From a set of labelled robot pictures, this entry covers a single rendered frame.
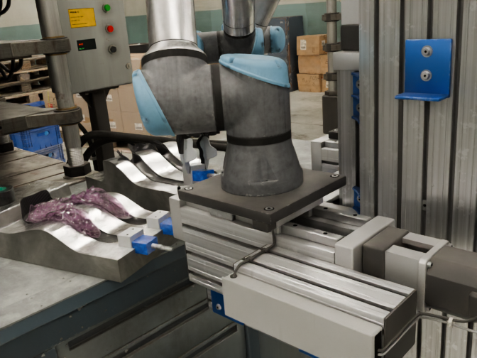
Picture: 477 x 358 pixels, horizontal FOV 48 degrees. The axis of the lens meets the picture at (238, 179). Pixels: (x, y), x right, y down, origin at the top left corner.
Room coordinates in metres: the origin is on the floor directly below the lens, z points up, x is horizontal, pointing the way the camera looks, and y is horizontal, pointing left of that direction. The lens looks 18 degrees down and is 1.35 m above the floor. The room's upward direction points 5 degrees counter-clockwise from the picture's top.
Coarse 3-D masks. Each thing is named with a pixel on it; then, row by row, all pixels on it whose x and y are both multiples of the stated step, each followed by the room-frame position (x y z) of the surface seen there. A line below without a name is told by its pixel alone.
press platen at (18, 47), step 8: (0, 40) 2.14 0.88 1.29; (8, 40) 2.06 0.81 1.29; (16, 40) 1.98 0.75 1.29; (24, 40) 1.91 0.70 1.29; (32, 40) 1.92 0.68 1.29; (40, 40) 1.90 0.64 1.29; (48, 40) 1.88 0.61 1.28; (56, 40) 1.89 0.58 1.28; (64, 40) 1.91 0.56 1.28; (0, 48) 1.84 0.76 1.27; (8, 48) 1.86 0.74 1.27; (16, 48) 1.87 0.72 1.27; (24, 48) 1.87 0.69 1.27; (32, 48) 1.88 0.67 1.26; (40, 48) 1.88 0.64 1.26; (48, 48) 1.88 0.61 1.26; (56, 48) 1.89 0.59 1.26; (64, 48) 1.90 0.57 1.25; (0, 56) 1.84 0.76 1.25; (8, 56) 1.86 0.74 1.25; (16, 56) 1.88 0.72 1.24; (0, 64) 2.46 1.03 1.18; (8, 80) 2.45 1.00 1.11
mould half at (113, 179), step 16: (176, 144) 1.70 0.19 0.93; (112, 160) 1.56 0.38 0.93; (144, 160) 1.57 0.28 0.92; (160, 160) 1.59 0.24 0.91; (96, 176) 1.65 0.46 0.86; (112, 176) 1.54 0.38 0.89; (128, 176) 1.48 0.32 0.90; (144, 176) 1.50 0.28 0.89; (176, 176) 1.50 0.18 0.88; (128, 192) 1.49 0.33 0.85; (144, 192) 1.43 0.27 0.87; (160, 192) 1.37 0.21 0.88; (176, 192) 1.34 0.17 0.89; (144, 208) 1.43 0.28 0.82; (160, 208) 1.38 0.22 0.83
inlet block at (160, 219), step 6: (162, 210) 1.23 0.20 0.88; (150, 216) 1.20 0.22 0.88; (156, 216) 1.20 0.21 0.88; (162, 216) 1.20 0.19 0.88; (168, 216) 1.22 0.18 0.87; (150, 222) 1.19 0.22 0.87; (156, 222) 1.18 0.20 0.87; (162, 222) 1.19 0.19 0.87; (168, 222) 1.18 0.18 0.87; (156, 228) 1.18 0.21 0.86; (162, 228) 1.18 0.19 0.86; (168, 228) 1.17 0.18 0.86; (168, 234) 1.17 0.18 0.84
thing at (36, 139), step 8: (40, 128) 4.84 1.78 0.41; (48, 128) 4.91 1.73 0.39; (56, 128) 4.98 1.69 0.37; (16, 136) 4.77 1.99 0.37; (24, 136) 4.71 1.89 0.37; (32, 136) 4.76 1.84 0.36; (40, 136) 4.82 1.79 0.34; (48, 136) 4.90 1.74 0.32; (56, 136) 4.97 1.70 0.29; (16, 144) 4.79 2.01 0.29; (24, 144) 4.71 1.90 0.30; (32, 144) 4.74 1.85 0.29; (40, 144) 4.82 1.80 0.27; (48, 144) 4.89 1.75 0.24; (56, 144) 4.95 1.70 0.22
